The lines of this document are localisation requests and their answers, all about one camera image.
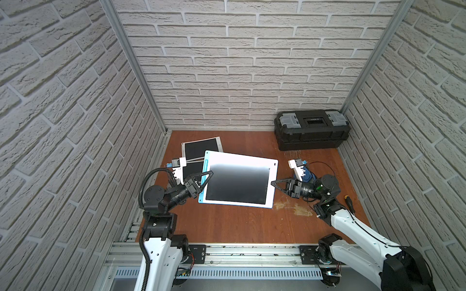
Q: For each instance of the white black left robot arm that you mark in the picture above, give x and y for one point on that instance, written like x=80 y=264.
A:
x=166 y=256

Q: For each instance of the aluminium corner post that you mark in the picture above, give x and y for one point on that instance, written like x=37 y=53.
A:
x=393 y=25
x=132 y=59

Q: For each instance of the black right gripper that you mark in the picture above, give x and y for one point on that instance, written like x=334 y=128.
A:
x=296 y=187

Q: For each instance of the small white drawing tablet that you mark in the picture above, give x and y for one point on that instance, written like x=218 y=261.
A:
x=195 y=150

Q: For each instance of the right aluminium corner post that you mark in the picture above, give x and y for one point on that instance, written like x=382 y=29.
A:
x=393 y=25

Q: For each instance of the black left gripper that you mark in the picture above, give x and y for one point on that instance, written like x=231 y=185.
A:
x=194 y=186

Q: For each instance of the blue framed drawing tablet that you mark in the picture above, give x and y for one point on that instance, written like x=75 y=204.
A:
x=238 y=180

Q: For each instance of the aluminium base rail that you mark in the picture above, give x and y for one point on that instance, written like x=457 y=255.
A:
x=254 y=262

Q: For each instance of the left aluminium corner post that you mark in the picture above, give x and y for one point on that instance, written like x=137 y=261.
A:
x=132 y=59

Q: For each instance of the blue microfiber cloth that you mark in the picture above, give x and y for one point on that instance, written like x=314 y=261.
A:
x=308 y=176

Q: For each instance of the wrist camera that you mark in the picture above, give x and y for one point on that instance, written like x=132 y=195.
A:
x=176 y=166
x=298 y=166

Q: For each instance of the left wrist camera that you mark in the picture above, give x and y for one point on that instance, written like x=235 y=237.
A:
x=176 y=166

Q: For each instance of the black plastic toolbox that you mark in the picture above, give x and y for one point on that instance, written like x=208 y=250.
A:
x=310 y=129

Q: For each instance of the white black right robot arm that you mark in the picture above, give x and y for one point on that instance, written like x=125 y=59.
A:
x=387 y=264

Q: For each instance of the large white drawing tablet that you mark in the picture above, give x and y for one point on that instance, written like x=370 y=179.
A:
x=191 y=168

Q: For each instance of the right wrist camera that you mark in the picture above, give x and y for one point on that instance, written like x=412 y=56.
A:
x=298 y=166

